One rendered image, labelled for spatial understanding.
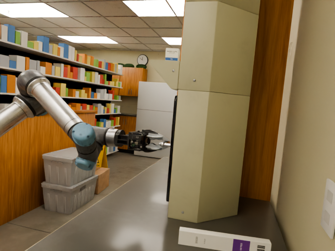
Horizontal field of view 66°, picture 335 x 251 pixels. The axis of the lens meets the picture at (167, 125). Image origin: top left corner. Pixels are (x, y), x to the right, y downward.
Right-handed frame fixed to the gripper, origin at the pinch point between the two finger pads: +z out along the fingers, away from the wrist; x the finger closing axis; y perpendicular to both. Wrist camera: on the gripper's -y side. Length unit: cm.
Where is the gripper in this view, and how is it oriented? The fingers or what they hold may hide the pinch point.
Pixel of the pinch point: (166, 143)
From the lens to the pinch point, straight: 104.6
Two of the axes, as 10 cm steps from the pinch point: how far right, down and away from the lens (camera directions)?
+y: -2.6, 0.4, -9.7
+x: 0.9, -9.9, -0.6
